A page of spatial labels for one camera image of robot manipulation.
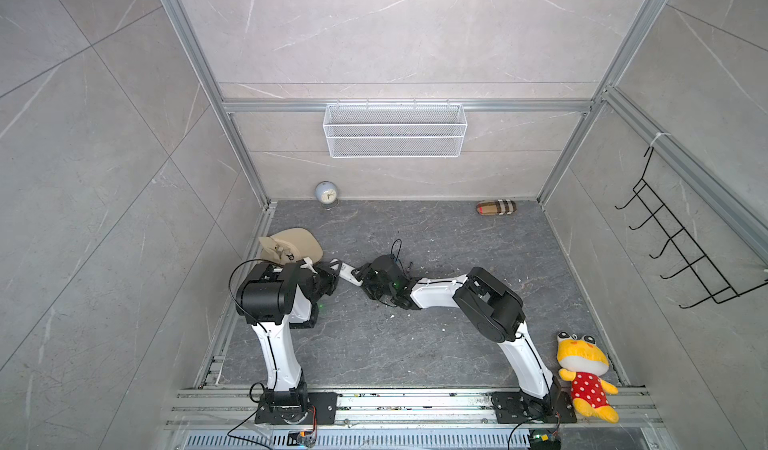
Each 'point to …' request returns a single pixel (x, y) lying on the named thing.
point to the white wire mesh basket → (395, 131)
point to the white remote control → (346, 272)
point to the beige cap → (290, 245)
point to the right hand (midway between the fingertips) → (351, 275)
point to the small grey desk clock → (326, 194)
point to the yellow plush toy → (583, 362)
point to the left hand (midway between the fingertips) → (343, 256)
